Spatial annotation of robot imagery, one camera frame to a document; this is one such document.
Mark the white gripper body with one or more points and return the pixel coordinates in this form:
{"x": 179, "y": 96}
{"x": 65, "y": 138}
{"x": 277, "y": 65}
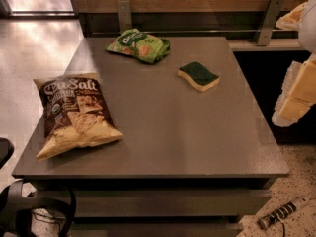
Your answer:
{"x": 309, "y": 27}

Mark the grey table with drawers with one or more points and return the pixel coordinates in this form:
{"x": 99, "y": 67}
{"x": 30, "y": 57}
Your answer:
{"x": 190, "y": 163}

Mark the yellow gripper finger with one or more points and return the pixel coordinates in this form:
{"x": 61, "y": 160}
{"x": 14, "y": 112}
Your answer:
{"x": 298, "y": 93}
{"x": 291, "y": 20}

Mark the left metal wall bracket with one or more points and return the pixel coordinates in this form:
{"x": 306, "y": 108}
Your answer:
{"x": 124, "y": 15}

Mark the white power strip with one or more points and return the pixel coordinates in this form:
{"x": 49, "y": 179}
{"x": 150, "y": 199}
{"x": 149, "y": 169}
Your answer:
{"x": 283, "y": 212}

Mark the green and yellow sponge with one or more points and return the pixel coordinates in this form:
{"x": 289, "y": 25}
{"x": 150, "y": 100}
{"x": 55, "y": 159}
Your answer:
{"x": 198, "y": 76}

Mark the brown sea salt chip bag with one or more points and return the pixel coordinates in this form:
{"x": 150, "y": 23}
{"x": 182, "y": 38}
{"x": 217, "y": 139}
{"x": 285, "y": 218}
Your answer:
{"x": 75, "y": 114}

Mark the green snack bag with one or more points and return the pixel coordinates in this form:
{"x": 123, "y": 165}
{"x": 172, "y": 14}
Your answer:
{"x": 140, "y": 45}

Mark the metal wall bracket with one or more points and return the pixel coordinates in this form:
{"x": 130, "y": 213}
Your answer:
{"x": 124, "y": 15}
{"x": 264, "y": 33}

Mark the right metal wall bracket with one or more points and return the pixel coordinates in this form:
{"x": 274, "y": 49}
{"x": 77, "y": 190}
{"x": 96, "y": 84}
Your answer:
{"x": 264, "y": 33}

